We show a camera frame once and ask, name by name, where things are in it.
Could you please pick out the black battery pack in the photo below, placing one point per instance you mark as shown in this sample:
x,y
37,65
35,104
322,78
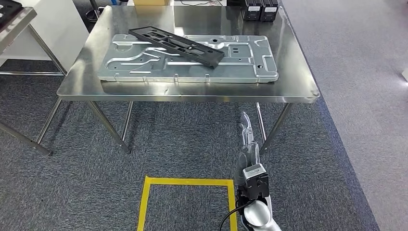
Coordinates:
x,y
251,9
269,11

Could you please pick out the stainless steel side table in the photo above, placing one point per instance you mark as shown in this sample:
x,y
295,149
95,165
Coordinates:
x,y
16,25

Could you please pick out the white cabinet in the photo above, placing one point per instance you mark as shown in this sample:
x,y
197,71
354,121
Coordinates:
x,y
63,32

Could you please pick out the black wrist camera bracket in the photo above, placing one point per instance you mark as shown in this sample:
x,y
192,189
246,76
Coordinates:
x,y
258,188

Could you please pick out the metal stanchion post base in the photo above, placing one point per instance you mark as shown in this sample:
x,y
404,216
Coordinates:
x,y
94,14

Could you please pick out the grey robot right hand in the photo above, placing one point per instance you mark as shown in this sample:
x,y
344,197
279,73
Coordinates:
x,y
248,156

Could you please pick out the stainless steel workbench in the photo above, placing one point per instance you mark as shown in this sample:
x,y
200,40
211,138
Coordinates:
x,y
287,63

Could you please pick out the brown cardboard box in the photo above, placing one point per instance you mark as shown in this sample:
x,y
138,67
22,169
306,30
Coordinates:
x,y
151,2

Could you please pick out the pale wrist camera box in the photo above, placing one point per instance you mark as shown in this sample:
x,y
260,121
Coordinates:
x,y
253,170

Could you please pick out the black plastic frame part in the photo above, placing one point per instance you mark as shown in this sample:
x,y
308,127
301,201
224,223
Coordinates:
x,y
9,9
191,51

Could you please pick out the stamped grey metal panel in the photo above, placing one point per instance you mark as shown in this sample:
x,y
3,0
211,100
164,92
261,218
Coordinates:
x,y
242,73

